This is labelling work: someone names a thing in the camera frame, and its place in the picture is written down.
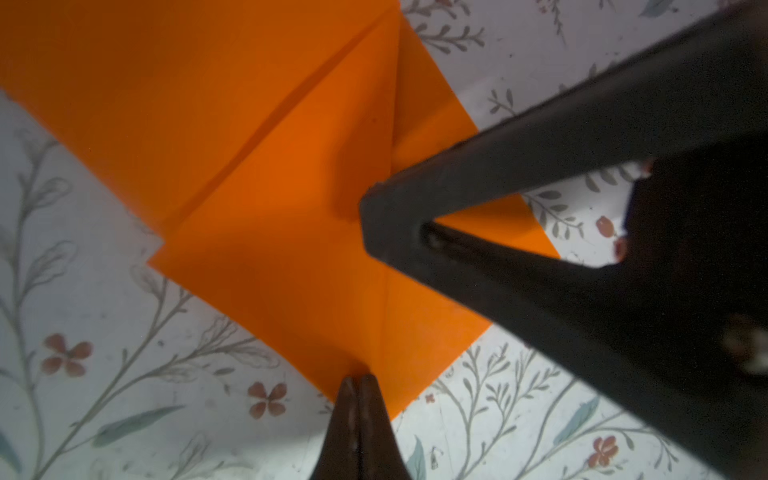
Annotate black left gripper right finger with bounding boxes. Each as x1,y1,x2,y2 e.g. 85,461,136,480
358,374,411,480

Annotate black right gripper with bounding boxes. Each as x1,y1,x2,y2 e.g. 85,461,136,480
359,1,767,478

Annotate orange square paper sheet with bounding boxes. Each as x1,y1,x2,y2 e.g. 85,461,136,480
0,0,562,421

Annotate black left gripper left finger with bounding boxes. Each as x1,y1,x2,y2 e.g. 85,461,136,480
310,377,359,480

